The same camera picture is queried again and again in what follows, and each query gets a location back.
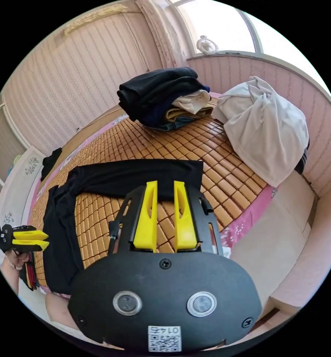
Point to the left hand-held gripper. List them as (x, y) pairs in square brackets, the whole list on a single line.
[(6, 237)]

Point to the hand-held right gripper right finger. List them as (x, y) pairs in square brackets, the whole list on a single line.
[(184, 223)]

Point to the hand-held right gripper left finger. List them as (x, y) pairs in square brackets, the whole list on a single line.
[(145, 223)]

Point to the black long sleeve shirt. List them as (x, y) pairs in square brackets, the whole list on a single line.
[(112, 178)]

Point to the person's left forearm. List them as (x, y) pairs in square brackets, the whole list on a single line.
[(9, 279)]

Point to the person's left hand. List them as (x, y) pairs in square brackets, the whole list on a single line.
[(16, 259)]

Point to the bed with woven mat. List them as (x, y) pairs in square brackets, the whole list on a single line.
[(187, 150)]

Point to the person's body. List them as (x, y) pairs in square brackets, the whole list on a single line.
[(57, 309)]

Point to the small black garment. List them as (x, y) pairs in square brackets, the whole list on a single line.
[(50, 163)]

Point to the white cloth bundle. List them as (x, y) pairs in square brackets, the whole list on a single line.
[(263, 131)]

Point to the pile of clothes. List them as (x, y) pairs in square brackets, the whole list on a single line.
[(157, 94)]

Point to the small white fan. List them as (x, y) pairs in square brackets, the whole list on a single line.
[(207, 44)]

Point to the pink curtain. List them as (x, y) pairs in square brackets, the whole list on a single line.
[(165, 36)]

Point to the window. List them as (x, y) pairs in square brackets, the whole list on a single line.
[(221, 25)]

